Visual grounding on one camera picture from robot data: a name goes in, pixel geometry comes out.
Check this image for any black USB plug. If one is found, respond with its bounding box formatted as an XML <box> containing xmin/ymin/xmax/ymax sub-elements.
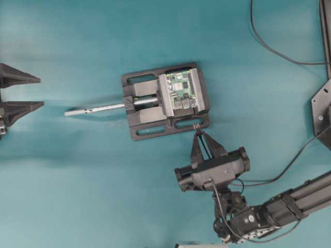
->
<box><xmin>193</xmin><ymin>123</ymin><xmax>202</xmax><ymax>136</ymax></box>

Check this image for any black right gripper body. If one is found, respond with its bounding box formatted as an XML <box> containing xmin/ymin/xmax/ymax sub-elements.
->
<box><xmin>174</xmin><ymin>147</ymin><xmax>250</xmax><ymax>192</ymax></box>

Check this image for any black cable top right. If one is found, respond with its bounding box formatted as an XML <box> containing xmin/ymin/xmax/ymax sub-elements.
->
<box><xmin>249</xmin><ymin>0</ymin><xmax>331</xmax><ymax>65</ymax></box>

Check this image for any black bench vise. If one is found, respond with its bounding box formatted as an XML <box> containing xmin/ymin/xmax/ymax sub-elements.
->
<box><xmin>121</xmin><ymin>62</ymin><xmax>210</xmax><ymax>141</ymax></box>

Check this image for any white object bottom edge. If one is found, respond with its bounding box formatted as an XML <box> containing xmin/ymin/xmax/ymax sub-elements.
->
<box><xmin>175</xmin><ymin>244</ymin><xmax>228</xmax><ymax>248</ymax></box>

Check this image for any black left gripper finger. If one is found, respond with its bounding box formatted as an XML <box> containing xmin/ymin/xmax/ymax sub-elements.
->
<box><xmin>1</xmin><ymin>63</ymin><xmax>41</xmax><ymax>89</ymax></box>
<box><xmin>1</xmin><ymin>101</ymin><xmax>44</xmax><ymax>128</ymax></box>

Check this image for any black metal frame right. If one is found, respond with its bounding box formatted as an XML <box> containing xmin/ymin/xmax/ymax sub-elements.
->
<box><xmin>319</xmin><ymin>0</ymin><xmax>330</xmax><ymax>79</ymax></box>

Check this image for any green PCB board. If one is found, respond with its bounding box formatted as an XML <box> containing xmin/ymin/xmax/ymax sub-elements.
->
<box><xmin>165</xmin><ymin>70</ymin><xmax>198</xmax><ymax>110</ymax></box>

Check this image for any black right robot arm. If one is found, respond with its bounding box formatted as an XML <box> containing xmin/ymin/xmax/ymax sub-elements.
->
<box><xmin>175</xmin><ymin>131</ymin><xmax>330</xmax><ymax>243</ymax></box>

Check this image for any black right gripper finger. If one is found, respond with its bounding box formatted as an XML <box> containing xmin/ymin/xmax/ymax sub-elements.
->
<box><xmin>190</xmin><ymin>134</ymin><xmax>204</xmax><ymax>165</ymax></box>
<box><xmin>199</xmin><ymin>131</ymin><xmax>228</xmax><ymax>159</ymax></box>

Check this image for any silver vise screw handle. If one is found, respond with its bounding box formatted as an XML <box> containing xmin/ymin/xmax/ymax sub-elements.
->
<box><xmin>64</xmin><ymin>97</ymin><xmax>158</xmax><ymax>116</ymax></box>

